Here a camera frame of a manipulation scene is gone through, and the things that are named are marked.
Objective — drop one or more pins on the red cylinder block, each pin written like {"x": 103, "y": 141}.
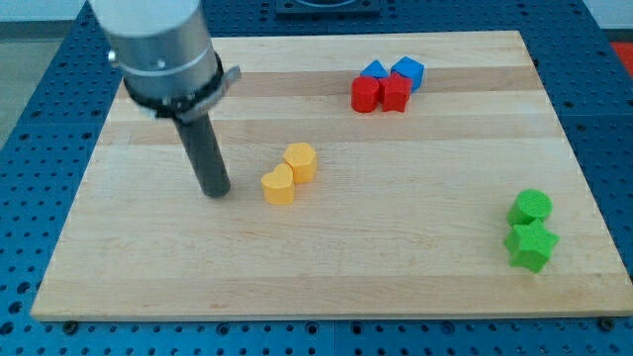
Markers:
{"x": 365, "y": 94}

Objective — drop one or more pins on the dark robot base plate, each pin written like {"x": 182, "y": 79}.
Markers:
{"x": 309, "y": 8}

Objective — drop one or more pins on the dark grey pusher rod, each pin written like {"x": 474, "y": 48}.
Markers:
{"x": 200, "y": 142}

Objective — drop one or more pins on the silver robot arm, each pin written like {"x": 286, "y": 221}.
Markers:
{"x": 166, "y": 54}

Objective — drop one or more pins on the red star block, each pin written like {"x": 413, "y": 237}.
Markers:
{"x": 395, "y": 92}

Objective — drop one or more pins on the green star block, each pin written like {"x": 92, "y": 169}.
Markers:
{"x": 530, "y": 246}

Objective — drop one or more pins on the yellow heart block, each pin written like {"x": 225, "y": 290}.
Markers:
{"x": 278, "y": 185}

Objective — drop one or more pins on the blue cube block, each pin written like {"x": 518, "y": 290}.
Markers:
{"x": 412, "y": 69}

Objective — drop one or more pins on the yellow hexagon block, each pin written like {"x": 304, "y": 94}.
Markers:
{"x": 303, "y": 160}

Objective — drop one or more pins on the wooden board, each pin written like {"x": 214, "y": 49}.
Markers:
{"x": 406, "y": 217}

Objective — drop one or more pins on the green cylinder block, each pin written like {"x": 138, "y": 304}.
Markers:
{"x": 529, "y": 205}

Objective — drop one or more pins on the blue triangle block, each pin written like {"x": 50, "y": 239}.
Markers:
{"x": 375, "y": 69}

